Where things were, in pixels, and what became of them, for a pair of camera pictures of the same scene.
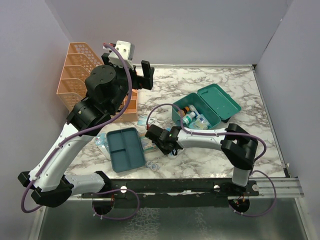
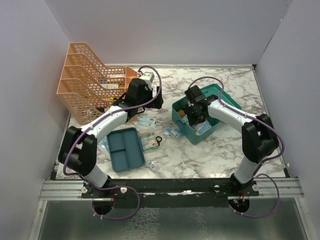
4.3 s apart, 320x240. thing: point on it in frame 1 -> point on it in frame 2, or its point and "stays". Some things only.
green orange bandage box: (146, 143) stays
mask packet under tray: (101, 141) stays
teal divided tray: (126, 149) stays
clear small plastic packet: (149, 164) stays
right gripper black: (165, 151) -> (193, 120)
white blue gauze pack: (171, 155) -> (200, 128)
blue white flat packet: (142, 120) stays
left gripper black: (140, 82) -> (157, 104)
